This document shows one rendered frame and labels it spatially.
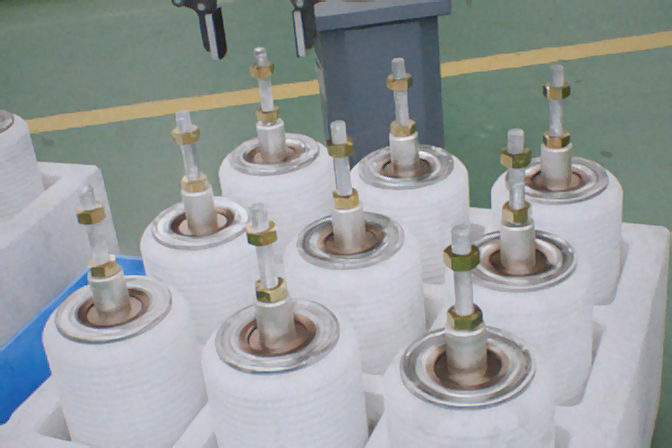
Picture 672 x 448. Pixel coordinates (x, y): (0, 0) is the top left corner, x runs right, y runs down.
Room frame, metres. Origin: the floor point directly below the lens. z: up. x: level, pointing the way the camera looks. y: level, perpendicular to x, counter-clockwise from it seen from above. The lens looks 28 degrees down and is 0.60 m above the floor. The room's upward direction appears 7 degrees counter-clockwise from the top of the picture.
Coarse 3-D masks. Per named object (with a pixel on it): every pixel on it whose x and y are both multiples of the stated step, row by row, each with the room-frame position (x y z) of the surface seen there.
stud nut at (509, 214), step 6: (504, 204) 0.57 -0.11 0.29; (528, 204) 0.57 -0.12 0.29; (504, 210) 0.56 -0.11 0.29; (510, 210) 0.56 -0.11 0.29; (516, 210) 0.56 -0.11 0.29; (522, 210) 0.56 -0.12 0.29; (528, 210) 0.56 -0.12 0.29; (504, 216) 0.56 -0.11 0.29; (510, 216) 0.56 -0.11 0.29; (516, 216) 0.56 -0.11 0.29; (522, 216) 0.56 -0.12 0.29; (528, 216) 0.56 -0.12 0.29; (516, 222) 0.56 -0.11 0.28; (522, 222) 0.56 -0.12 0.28
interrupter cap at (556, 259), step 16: (480, 240) 0.59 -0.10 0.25; (496, 240) 0.59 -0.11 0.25; (544, 240) 0.58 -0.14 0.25; (560, 240) 0.58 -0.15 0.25; (480, 256) 0.57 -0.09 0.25; (496, 256) 0.58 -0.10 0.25; (544, 256) 0.57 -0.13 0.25; (560, 256) 0.56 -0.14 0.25; (576, 256) 0.56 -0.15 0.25; (480, 272) 0.55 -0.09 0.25; (496, 272) 0.55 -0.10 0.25; (512, 272) 0.55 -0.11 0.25; (528, 272) 0.55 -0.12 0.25; (544, 272) 0.54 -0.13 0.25; (560, 272) 0.54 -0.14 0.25; (496, 288) 0.53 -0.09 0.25; (512, 288) 0.53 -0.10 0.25; (528, 288) 0.53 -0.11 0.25; (544, 288) 0.53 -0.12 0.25
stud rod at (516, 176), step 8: (512, 136) 0.56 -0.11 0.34; (520, 136) 0.56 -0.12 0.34; (512, 144) 0.56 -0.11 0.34; (520, 144) 0.56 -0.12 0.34; (512, 152) 0.56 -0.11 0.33; (520, 152) 0.56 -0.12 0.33; (520, 168) 0.56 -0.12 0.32; (512, 176) 0.56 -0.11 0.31; (520, 176) 0.56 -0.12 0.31; (512, 184) 0.56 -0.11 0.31; (520, 184) 0.56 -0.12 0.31; (512, 192) 0.56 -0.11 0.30; (520, 192) 0.56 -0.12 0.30; (512, 200) 0.56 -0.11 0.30; (520, 200) 0.56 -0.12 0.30; (520, 208) 0.56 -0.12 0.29; (520, 224) 0.56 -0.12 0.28
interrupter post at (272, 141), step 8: (280, 120) 0.78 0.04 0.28; (264, 128) 0.77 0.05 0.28; (272, 128) 0.77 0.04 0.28; (280, 128) 0.77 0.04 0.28; (264, 136) 0.77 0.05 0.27; (272, 136) 0.76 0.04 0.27; (280, 136) 0.77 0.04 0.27; (264, 144) 0.77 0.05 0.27; (272, 144) 0.76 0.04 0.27; (280, 144) 0.77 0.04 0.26; (264, 152) 0.77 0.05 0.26; (272, 152) 0.76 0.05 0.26; (280, 152) 0.77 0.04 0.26; (264, 160) 0.77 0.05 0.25; (272, 160) 0.76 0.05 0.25
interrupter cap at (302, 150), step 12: (240, 144) 0.80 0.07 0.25; (252, 144) 0.80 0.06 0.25; (288, 144) 0.79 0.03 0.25; (300, 144) 0.79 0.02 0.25; (312, 144) 0.78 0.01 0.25; (240, 156) 0.78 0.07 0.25; (252, 156) 0.78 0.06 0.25; (288, 156) 0.77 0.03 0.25; (300, 156) 0.76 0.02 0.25; (312, 156) 0.76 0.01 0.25; (240, 168) 0.75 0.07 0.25; (252, 168) 0.75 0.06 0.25; (264, 168) 0.75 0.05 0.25; (276, 168) 0.74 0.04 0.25; (288, 168) 0.74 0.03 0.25; (300, 168) 0.74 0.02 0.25
